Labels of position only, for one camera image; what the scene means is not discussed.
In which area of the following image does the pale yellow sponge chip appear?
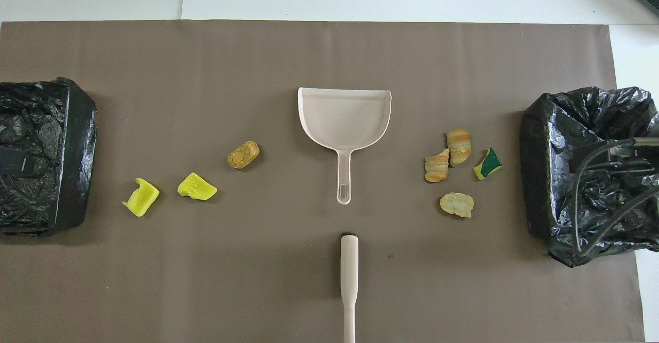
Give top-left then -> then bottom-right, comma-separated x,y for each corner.
439,192 -> 475,218

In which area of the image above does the pale pink plastic dustpan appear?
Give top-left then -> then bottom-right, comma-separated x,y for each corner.
298,87 -> 392,205

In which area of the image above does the small orange striped sponge roll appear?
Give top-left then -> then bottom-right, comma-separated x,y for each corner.
424,148 -> 450,183

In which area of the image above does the black bag covered flat bin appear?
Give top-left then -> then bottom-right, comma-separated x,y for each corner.
0,77 -> 98,237

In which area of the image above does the large orange striped sponge roll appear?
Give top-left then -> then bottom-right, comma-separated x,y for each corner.
446,128 -> 473,167

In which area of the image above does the brown paper table mat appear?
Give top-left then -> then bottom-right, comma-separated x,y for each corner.
0,20 -> 645,343

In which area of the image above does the beige handled black bristle brush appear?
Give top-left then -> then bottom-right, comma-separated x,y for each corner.
340,231 -> 360,343

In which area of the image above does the yellow sponge piece green-backed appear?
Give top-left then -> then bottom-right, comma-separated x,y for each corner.
177,172 -> 218,201

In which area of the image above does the open black bag lined bin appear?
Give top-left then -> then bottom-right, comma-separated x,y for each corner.
519,86 -> 659,268

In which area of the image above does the yellow sponge piece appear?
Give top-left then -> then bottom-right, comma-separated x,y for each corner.
122,177 -> 161,217

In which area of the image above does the brown cracked sponge lump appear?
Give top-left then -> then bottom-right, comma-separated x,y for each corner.
227,140 -> 261,170

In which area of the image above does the green-topped yellow sponge wedge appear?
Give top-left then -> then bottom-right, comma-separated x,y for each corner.
473,147 -> 503,181

